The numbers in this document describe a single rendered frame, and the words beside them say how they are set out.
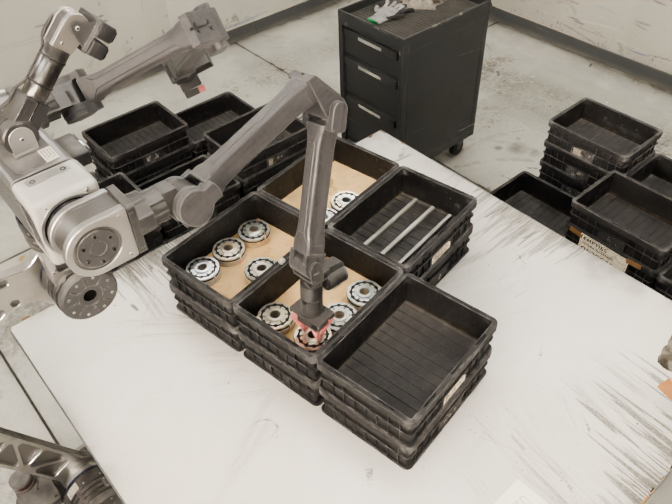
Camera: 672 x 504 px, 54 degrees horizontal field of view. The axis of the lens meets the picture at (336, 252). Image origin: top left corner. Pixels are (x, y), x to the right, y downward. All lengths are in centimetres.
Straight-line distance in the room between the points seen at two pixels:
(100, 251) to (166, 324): 87
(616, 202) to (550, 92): 178
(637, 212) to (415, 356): 142
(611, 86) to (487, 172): 130
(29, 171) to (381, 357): 98
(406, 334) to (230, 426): 54
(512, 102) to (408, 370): 292
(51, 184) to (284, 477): 92
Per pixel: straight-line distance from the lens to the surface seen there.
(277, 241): 213
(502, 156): 396
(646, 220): 293
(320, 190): 153
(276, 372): 192
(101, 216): 125
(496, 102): 445
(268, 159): 300
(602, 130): 340
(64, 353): 217
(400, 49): 314
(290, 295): 196
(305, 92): 143
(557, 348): 207
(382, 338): 185
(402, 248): 209
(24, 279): 172
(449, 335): 187
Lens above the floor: 227
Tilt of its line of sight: 44 degrees down
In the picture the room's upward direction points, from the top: 2 degrees counter-clockwise
